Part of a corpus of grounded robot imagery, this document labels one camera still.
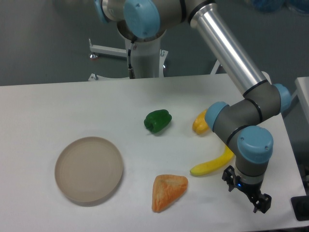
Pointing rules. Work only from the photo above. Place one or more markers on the yellow pepper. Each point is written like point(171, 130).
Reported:
point(199, 125)

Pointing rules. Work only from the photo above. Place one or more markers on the green pepper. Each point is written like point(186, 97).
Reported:
point(157, 120)

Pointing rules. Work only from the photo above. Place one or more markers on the orange triangular bread slice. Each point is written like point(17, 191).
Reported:
point(167, 188)

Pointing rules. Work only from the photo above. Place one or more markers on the yellow banana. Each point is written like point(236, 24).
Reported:
point(213, 165)

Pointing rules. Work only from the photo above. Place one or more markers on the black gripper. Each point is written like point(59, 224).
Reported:
point(250, 185)

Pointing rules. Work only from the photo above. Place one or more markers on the white side table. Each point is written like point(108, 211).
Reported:
point(302, 86)

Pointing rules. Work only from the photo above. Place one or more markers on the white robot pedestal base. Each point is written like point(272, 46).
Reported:
point(144, 57)

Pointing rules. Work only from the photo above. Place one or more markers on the beige round plate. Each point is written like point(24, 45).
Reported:
point(89, 170)

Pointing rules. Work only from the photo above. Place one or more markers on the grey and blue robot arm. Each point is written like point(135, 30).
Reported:
point(236, 125)

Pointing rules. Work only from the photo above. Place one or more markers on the black device at table edge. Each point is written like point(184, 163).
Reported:
point(300, 206)

